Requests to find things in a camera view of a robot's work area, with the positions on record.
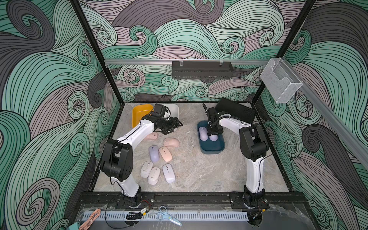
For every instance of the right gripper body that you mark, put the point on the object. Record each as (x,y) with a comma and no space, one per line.
(213,130)

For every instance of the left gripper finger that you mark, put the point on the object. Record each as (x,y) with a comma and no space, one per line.
(175,122)
(167,130)

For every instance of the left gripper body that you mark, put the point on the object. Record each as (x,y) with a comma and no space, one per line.
(164,123)

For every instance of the purple rounded mouse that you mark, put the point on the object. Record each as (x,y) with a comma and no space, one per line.
(203,133)
(213,137)

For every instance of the dark teal storage box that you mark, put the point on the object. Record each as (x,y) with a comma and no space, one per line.
(211,147)

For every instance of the purple slim mouse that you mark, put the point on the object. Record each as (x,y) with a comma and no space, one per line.
(154,153)

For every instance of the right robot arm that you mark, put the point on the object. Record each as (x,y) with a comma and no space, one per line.
(254,147)

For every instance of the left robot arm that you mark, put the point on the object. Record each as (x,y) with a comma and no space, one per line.
(117,158)

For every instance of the pink mouse near yellow box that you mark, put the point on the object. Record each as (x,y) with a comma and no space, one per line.
(152,136)

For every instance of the white storage box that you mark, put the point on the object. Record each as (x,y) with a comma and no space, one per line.
(172,110)

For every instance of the yellow storage box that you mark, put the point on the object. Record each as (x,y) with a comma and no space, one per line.
(139,112)

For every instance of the pink rounded mouse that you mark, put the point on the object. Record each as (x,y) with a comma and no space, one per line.
(171,142)

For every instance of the peach flat mouse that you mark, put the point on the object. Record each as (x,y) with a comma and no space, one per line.
(165,153)

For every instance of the black briefcase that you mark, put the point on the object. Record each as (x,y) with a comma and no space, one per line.
(235,109)

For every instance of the white mouse left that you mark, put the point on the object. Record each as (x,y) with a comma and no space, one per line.
(146,169)

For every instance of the white mouse middle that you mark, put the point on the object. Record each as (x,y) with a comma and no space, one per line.
(154,176)

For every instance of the pale lilac white mouse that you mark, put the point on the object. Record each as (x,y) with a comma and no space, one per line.
(168,173)

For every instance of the black wall shelf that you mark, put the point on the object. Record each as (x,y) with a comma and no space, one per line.
(202,71)

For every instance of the aluminium wall rail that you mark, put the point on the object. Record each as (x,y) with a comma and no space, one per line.
(146,61)

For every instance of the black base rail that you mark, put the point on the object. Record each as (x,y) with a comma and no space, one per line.
(237,200)

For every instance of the clear mesh wall bin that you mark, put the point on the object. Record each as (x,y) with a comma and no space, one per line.
(281,80)

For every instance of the blue handled scissors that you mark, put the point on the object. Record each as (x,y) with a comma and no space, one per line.
(163,214)

